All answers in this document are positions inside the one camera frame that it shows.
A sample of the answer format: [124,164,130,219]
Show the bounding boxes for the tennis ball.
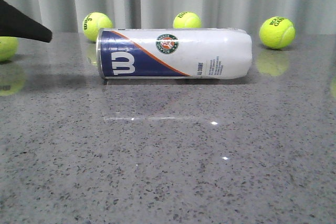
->
[173,12,202,28]
[82,12,113,42]
[0,36,18,62]
[259,16,296,49]

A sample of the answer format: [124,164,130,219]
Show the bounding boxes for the far left tennis ball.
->
[0,36,18,62]

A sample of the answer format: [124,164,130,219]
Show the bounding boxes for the centre tennis ball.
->
[173,12,202,28]

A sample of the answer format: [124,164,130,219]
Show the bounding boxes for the right tennis ball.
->
[259,16,296,49]

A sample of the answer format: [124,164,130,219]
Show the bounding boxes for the white blue tennis ball can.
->
[96,28,253,80]

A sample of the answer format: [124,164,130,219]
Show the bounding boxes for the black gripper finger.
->
[1,0,53,42]

